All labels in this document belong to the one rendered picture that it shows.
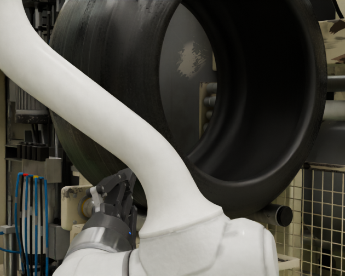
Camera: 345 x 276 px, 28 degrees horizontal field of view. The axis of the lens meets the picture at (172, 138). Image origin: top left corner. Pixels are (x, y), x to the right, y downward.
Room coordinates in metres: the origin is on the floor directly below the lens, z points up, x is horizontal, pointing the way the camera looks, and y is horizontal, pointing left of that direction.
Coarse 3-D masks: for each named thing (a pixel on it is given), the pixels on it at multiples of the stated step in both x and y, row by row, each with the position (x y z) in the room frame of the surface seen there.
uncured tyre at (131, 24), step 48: (96, 0) 1.28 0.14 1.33; (144, 0) 1.23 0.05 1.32; (192, 0) 1.64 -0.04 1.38; (240, 0) 1.66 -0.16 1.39; (288, 0) 1.43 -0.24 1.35; (96, 48) 1.23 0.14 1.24; (144, 48) 1.21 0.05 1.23; (240, 48) 1.72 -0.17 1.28; (288, 48) 1.62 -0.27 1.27; (144, 96) 1.21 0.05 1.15; (240, 96) 1.73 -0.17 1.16; (288, 96) 1.63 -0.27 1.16; (96, 144) 1.27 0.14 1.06; (240, 144) 1.69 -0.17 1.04; (288, 144) 1.47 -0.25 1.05; (144, 192) 1.28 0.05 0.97; (240, 192) 1.35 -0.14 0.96
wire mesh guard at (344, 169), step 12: (312, 168) 1.63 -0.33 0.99; (324, 168) 1.60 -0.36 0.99; (336, 168) 1.57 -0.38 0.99; (312, 180) 1.64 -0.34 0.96; (312, 192) 1.64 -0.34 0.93; (336, 192) 1.58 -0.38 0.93; (312, 204) 1.63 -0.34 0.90; (312, 216) 1.63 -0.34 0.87; (324, 216) 1.61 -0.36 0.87; (312, 228) 1.63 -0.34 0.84; (324, 228) 1.61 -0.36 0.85; (324, 240) 1.61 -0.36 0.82
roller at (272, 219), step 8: (264, 208) 1.47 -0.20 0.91; (272, 208) 1.46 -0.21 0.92; (280, 208) 1.44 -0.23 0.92; (288, 208) 1.45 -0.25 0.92; (248, 216) 1.51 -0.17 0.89; (256, 216) 1.49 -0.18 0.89; (264, 216) 1.47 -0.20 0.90; (272, 216) 1.45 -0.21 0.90; (280, 216) 1.44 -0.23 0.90; (288, 216) 1.45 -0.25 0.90; (272, 224) 1.47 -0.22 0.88; (280, 224) 1.44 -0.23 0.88; (288, 224) 1.45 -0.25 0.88
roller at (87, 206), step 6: (90, 198) 1.54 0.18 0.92; (84, 204) 1.53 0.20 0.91; (90, 204) 1.51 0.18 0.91; (84, 210) 1.52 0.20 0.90; (90, 210) 1.50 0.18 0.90; (138, 210) 1.38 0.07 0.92; (144, 210) 1.37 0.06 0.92; (90, 216) 1.51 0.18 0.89; (138, 216) 1.36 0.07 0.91; (144, 216) 1.35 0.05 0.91; (138, 222) 1.36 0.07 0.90; (144, 222) 1.34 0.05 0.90; (138, 228) 1.36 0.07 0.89
